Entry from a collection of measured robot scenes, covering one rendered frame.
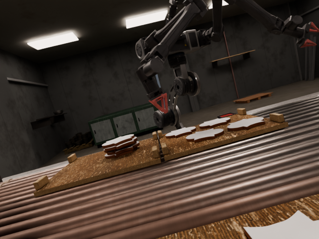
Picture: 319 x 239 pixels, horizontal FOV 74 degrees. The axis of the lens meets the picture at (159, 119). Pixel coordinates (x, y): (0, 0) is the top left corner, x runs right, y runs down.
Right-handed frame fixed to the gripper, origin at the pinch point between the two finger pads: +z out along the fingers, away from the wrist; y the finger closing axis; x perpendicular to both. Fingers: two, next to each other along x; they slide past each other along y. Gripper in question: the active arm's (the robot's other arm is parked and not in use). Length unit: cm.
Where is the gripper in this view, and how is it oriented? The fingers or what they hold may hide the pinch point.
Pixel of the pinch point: (164, 110)
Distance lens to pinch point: 89.6
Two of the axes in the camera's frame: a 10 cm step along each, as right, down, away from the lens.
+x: 8.7, -4.8, 0.6
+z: 4.7, 8.7, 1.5
